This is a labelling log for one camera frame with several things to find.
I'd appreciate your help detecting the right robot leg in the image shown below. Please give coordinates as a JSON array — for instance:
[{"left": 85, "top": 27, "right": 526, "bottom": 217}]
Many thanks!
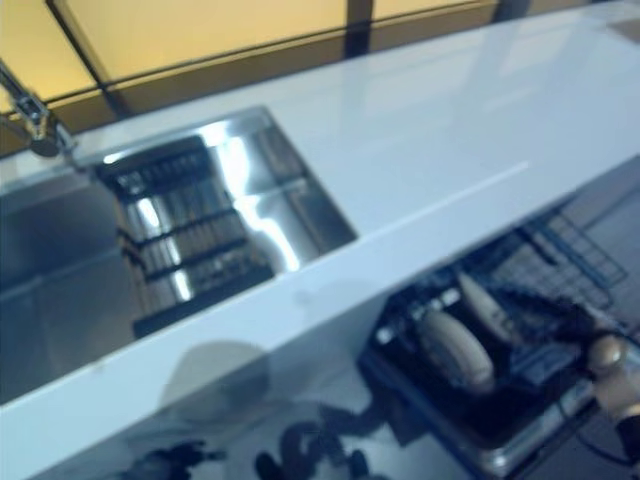
[{"left": 348, "top": 451, "right": 371, "bottom": 480}]

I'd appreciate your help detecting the dark wire dishwasher rack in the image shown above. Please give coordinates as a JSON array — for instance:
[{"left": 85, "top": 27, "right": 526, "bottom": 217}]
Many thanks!
[{"left": 372, "top": 209, "right": 629, "bottom": 401}]

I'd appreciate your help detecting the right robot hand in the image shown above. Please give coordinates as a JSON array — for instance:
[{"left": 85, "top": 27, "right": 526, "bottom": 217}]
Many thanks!
[{"left": 499, "top": 286, "right": 615, "bottom": 372}]

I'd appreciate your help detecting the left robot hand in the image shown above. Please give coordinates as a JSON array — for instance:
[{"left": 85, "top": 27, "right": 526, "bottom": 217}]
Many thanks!
[{"left": 136, "top": 439, "right": 227, "bottom": 480}]

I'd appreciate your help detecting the black dish drying rack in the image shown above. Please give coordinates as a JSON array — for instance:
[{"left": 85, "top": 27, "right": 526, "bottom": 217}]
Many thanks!
[{"left": 94, "top": 137, "right": 277, "bottom": 339}]

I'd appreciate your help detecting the white cabinet door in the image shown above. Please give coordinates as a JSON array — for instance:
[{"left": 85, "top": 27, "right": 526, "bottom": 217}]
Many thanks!
[{"left": 149, "top": 294, "right": 392, "bottom": 480}]

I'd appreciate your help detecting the beige ceramic plate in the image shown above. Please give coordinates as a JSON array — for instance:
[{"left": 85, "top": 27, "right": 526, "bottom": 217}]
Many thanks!
[
  {"left": 457, "top": 272, "right": 517, "bottom": 344},
  {"left": 418, "top": 308, "right": 497, "bottom": 393}
]

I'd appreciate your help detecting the stainless steel sink basin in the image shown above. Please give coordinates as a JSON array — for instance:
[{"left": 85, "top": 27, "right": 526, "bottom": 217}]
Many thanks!
[{"left": 0, "top": 105, "right": 359, "bottom": 406}]

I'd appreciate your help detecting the chrome gooseneck kitchen faucet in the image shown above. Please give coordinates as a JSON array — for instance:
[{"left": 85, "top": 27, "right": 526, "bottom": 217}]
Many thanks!
[{"left": 0, "top": 57, "right": 84, "bottom": 169}]

